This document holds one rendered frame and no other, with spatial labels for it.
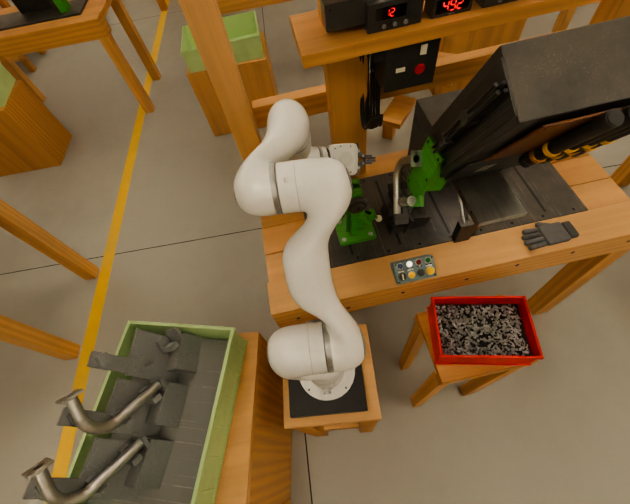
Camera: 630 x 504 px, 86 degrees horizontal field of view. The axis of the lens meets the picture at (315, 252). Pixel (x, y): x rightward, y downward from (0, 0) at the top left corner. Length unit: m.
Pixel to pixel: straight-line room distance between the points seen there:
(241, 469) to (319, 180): 1.01
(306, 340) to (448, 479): 1.46
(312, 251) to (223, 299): 1.80
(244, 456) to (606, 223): 1.57
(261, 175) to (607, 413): 2.17
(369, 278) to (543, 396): 1.32
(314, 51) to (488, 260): 0.94
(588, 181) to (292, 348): 1.46
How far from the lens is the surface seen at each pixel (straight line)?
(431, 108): 1.40
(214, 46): 1.21
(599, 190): 1.83
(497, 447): 2.18
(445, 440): 2.11
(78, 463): 1.41
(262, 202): 0.63
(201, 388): 1.35
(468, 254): 1.41
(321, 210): 0.64
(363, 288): 1.28
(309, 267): 0.67
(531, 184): 1.70
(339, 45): 1.13
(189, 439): 1.34
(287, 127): 0.69
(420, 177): 1.26
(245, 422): 1.34
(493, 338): 1.31
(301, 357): 0.78
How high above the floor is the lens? 2.07
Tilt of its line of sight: 58 degrees down
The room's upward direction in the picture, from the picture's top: 13 degrees counter-clockwise
